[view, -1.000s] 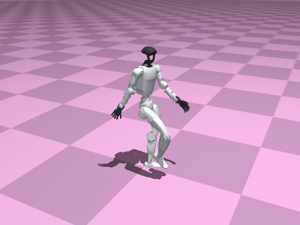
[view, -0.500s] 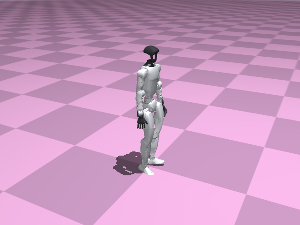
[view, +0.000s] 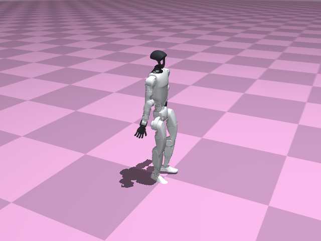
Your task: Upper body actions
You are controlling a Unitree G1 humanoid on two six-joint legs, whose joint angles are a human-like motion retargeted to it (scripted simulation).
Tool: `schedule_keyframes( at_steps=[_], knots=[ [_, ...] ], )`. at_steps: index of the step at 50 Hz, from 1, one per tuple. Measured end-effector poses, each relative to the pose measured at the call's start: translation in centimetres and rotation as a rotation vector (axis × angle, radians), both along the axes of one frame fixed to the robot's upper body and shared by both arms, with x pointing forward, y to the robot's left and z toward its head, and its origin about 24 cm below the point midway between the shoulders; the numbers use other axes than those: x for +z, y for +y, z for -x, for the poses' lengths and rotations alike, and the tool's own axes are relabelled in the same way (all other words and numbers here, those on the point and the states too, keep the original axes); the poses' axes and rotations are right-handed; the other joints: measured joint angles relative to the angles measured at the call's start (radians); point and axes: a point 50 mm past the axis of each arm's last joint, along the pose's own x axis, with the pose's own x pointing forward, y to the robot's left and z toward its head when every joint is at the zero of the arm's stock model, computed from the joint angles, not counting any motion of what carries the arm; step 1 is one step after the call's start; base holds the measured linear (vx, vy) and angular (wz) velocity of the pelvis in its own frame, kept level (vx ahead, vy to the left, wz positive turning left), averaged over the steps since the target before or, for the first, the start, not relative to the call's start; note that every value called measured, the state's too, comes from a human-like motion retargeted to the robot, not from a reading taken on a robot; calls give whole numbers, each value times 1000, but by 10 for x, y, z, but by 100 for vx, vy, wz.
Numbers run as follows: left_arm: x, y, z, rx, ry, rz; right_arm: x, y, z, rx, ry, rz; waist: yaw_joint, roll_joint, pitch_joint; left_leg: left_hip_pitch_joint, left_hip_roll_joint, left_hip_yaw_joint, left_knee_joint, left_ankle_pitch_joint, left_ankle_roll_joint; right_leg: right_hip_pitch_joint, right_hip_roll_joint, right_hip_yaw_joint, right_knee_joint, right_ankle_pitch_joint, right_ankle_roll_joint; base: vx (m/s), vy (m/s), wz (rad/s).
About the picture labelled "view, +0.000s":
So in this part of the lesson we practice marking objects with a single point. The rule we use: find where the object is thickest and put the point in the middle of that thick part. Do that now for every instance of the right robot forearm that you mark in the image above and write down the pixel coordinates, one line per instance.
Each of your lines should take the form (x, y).
(146, 112)

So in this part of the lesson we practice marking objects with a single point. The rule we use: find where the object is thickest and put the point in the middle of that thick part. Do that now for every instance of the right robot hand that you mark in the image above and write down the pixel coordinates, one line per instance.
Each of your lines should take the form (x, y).
(141, 130)

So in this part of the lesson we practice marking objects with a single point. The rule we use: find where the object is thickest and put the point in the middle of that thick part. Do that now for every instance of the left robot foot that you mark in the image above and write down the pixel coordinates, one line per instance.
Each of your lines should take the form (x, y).
(168, 169)

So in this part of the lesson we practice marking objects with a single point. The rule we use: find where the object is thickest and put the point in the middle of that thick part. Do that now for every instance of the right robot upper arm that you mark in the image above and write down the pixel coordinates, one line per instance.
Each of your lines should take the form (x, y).
(149, 85)

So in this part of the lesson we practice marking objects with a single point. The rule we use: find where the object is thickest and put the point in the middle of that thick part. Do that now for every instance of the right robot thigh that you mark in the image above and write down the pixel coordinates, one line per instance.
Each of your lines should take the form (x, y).
(160, 134)

